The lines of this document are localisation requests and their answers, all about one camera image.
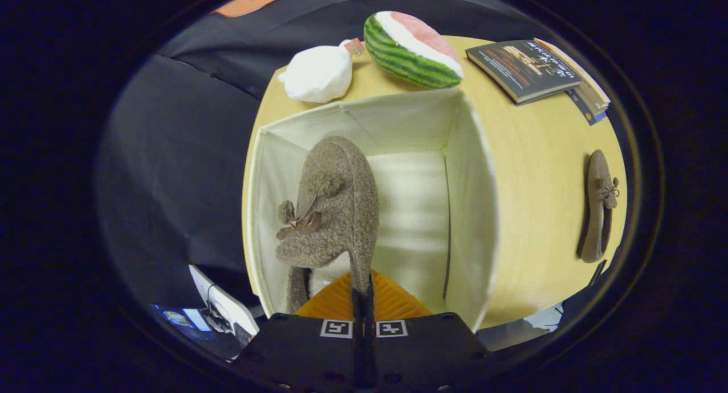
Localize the brown fuzzy shoe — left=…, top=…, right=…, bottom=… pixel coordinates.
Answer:
left=276, top=135, right=380, bottom=314
left=577, top=150, right=621, bottom=263

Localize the lit blue screen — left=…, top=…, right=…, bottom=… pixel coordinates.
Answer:
left=154, top=305, right=212, bottom=332

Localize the black backdrop cloth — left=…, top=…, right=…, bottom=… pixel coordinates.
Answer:
left=100, top=0, right=541, bottom=311

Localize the white flat device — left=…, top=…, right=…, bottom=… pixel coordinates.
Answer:
left=189, top=264, right=260, bottom=344

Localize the beige fabric storage box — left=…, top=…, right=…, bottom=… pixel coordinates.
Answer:
left=243, top=88, right=500, bottom=332

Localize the blue cover book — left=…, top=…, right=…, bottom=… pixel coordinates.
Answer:
left=566, top=89, right=608, bottom=126

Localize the beige cover book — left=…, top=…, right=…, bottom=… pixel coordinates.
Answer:
left=533, top=38, right=612, bottom=116

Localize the watermelon slice plush toy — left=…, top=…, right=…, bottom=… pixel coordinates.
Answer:
left=363, top=11, right=464, bottom=90

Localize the black cover book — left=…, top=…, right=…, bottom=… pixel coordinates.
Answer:
left=465, top=39, right=582, bottom=106

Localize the white plush toy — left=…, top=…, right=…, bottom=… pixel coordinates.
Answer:
left=278, top=39, right=366, bottom=104

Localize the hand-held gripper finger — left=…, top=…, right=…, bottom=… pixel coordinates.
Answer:
left=236, top=271, right=365, bottom=391
left=364, top=271, right=497, bottom=391

